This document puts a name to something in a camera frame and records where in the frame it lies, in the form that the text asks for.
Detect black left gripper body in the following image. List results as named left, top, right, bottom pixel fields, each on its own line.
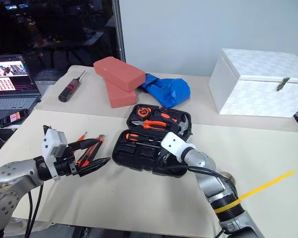
left=53, top=145, right=79, bottom=178

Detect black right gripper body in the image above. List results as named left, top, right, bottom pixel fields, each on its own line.
left=157, top=148, right=182, bottom=172

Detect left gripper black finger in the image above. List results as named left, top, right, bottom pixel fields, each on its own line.
left=76, top=157, right=111, bottom=178
left=69, top=138, right=101, bottom=152

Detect small orange precision screwdriver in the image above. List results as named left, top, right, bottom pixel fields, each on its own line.
left=70, top=131, right=88, bottom=152

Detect black plastic tool case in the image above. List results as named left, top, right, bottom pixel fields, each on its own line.
left=111, top=103, right=192, bottom=177

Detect large beige table mat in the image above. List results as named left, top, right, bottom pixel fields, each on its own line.
left=0, top=109, right=298, bottom=232

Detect orange black tape measure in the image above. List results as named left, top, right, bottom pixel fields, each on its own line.
left=136, top=107, right=152, bottom=118

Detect red brick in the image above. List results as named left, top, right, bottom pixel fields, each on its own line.
left=93, top=57, right=147, bottom=93
left=105, top=78, right=138, bottom=109

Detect blue plastic bag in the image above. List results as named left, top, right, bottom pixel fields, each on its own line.
left=138, top=73, right=191, bottom=109

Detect black smartphone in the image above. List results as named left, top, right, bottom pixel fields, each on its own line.
left=0, top=109, right=30, bottom=128

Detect grey open laptop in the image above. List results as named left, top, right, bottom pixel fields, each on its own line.
left=0, top=54, right=42, bottom=112

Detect yellow zip tie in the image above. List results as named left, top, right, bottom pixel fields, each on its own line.
left=214, top=170, right=297, bottom=214

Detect white woven lidded box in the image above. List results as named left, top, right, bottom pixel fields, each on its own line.
left=208, top=48, right=298, bottom=119

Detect threaded metal pole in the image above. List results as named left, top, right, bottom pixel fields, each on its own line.
left=113, top=0, right=126, bottom=63

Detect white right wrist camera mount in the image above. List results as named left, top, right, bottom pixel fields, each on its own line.
left=160, top=132, right=190, bottom=164

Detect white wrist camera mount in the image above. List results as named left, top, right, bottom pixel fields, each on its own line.
left=41, top=125, right=68, bottom=182
left=160, top=132, right=190, bottom=164

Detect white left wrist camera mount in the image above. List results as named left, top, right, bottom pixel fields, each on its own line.
left=41, top=125, right=68, bottom=182

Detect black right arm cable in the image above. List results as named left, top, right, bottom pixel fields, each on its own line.
left=163, top=165, right=237, bottom=198

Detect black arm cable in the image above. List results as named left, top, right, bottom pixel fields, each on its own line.
left=163, top=165, right=237, bottom=198
left=24, top=182, right=45, bottom=238

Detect orange handled pliers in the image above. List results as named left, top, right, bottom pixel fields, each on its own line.
left=131, top=118, right=171, bottom=130

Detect claw hammer orange black handle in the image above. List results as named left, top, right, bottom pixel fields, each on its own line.
left=152, top=111, right=191, bottom=137

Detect orange black handled screwdriver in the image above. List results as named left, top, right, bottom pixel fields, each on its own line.
left=125, top=133, right=162, bottom=145

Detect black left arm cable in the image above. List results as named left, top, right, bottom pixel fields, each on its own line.
left=24, top=182, right=45, bottom=238

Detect black red handled screwdriver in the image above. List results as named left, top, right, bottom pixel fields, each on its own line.
left=58, top=70, right=86, bottom=103

